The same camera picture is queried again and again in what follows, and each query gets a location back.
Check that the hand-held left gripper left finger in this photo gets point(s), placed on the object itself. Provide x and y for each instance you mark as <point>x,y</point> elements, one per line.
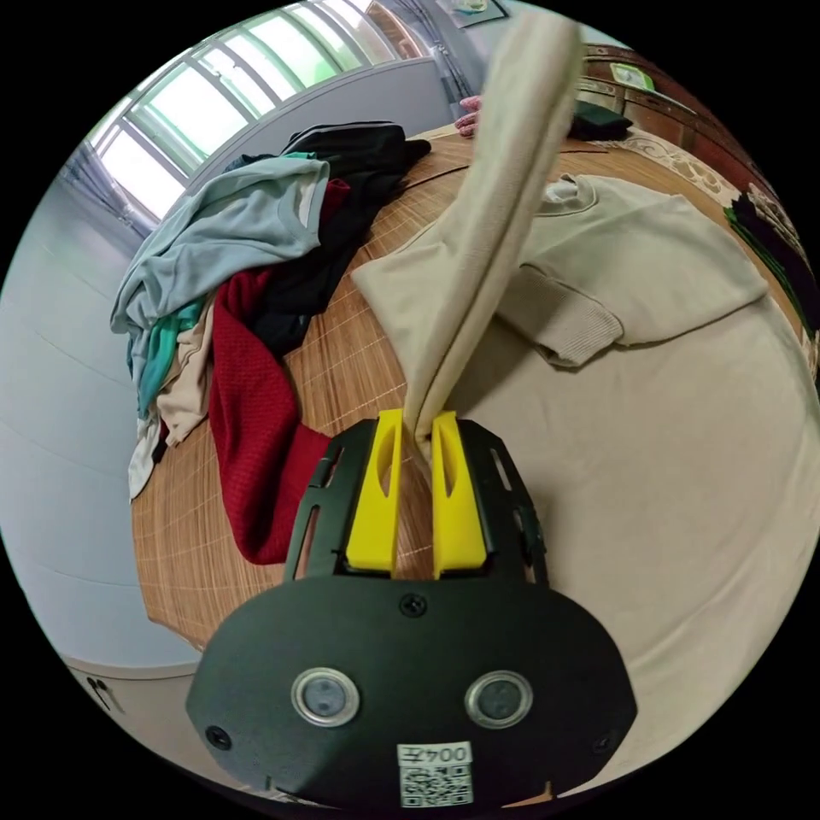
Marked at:
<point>374,512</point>

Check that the khaki long sleeve shirt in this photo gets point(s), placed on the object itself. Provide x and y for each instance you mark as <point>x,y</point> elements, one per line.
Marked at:
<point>640,416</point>

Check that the pile of clothes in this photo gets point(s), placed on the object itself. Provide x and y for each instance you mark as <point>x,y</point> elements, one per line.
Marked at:
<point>256,275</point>

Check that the dark folded garment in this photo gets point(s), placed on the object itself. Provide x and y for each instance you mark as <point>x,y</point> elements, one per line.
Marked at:
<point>599,122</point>

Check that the dark wooden headboard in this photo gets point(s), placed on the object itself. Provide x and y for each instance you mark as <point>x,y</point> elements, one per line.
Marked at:
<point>666,96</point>

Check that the window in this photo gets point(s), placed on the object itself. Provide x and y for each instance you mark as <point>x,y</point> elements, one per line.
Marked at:
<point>211,96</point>

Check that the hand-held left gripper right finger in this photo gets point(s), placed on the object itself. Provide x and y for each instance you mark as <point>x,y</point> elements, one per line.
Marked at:
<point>456,519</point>

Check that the pink knitted cloth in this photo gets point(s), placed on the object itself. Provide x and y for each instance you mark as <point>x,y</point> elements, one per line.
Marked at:
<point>469,115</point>

